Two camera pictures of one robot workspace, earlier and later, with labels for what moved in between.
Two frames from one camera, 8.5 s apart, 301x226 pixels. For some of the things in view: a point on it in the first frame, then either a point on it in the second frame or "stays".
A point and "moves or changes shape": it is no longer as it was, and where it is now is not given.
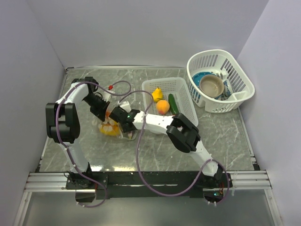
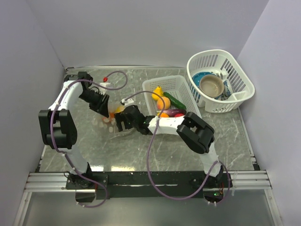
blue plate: (197, 77) stays
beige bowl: (211, 85) stays
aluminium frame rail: (251, 180) stays
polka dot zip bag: (111, 128) moves or changes shape
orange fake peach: (162, 106) moves or changes shape
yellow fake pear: (157, 94) stays
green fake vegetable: (172, 104) moves or changes shape
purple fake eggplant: (130, 134) -> (172, 112)
